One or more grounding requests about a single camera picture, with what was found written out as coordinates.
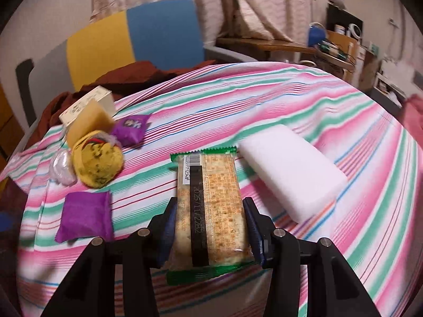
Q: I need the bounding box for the white plastic wrapped ball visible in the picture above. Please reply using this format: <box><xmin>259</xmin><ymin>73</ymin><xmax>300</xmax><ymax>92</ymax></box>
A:
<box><xmin>49</xmin><ymin>150</ymin><xmax>78</xmax><ymax>185</ymax></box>

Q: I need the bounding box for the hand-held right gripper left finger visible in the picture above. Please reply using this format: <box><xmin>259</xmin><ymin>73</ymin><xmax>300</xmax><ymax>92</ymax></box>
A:
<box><xmin>41</xmin><ymin>197</ymin><xmax>179</xmax><ymax>317</ymax></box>

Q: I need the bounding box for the red-brown padded jacket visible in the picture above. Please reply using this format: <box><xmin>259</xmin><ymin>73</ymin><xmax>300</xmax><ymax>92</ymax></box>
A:
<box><xmin>36</xmin><ymin>60</ymin><xmax>219</xmax><ymax>139</ymax></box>

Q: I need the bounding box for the brown wooden side desk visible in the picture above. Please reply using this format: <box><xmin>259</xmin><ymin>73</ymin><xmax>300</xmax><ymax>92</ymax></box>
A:
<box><xmin>215</xmin><ymin>36</ymin><xmax>357</xmax><ymax>73</ymax></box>

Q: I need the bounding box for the white foam block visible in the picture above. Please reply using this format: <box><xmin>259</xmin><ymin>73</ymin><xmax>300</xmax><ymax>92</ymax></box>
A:
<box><xmin>238</xmin><ymin>124</ymin><xmax>349</xmax><ymax>223</ymax></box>

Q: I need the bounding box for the pink quilted blanket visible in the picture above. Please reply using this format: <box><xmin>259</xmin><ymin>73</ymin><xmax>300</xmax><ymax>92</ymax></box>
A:
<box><xmin>398</xmin><ymin>92</ymin><xmax>423</xmax><ymax>139</ymax></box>

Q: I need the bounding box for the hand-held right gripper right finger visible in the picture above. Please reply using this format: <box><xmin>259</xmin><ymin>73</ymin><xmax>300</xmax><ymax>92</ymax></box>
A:
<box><xmin>243</xmin><ymin>197</ymin><xmax>382</xmax><ymax>317</ymax></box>

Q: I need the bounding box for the black shelf unit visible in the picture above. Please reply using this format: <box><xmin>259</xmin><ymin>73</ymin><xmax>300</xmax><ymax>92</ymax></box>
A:
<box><xmin>325</xmin><ymin>2</ymin><xmax>364</xmax><ymax>40</ymax></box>

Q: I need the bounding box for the purple snack packet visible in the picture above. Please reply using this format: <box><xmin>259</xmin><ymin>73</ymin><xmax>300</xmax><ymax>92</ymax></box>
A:
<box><xmin>111</xmin><ymin>114</ymin><xmax>153</xmax><ymax>147</ymax></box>
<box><xmin>54</xmin><ymin>191</ymin><xmax>114</xmax><ymax>243</ymax></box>

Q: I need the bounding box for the yellow snack packet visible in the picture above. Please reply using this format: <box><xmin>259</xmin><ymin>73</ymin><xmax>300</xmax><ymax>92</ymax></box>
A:
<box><xmin>66</xmin><ymin>101</ymin><xmax>116</xmax><ymax>147</ymax></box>

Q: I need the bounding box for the black upright board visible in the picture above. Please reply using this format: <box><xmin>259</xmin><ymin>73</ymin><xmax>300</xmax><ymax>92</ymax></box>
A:
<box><xmin>15</xmin><ymin>59</ymin><xmax>37</xmax><ymax>126</ymax></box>

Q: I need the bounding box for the yellow cookie packet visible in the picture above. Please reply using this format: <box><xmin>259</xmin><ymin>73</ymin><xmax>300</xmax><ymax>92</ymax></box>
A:
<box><xmin>72</xmin><ymin>130</ymin><xmax>124</xmax><ymax>188</ymax></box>

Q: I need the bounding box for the cream cardboard box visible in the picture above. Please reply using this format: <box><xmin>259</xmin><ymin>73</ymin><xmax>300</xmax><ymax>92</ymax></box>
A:
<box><xmin>59</xmin><ymin>85</ymin><xmax>116</xmax><ymax>128</ymax></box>

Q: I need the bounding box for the blue round container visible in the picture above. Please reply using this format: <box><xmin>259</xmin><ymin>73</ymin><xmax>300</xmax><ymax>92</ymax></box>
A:
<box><xmin>308</xmin><ymin>22</ymin><xmax>328</xmax><ymax>46</ymax></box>

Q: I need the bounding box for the pink patterned curtain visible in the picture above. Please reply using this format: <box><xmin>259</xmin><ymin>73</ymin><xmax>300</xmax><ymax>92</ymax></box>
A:
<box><xmin>89</xmin><ymin>0</ymin><xmax>318</xmax><ymax>43</ymax></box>

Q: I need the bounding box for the clear green cracker packet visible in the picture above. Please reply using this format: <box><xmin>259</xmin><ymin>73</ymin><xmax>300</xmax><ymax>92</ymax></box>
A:
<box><xmin>166</xmin><ymin>145</ymin><xmax>256</xmax><ymax>286</ymax></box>

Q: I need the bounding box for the orange wooden wardrobe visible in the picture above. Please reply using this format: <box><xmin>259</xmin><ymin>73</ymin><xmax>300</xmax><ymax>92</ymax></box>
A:
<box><xmin>0</xmin><ymin>82</ymin><xmax>17</xmax><ymax>162</ymax></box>

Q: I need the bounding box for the grey yellow blue chair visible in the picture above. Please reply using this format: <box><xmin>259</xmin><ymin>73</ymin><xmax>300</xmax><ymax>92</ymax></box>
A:
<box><xmin>28</xmin><ymin>0</ymin><xmax>258</xmax><ymax>119</ymax></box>

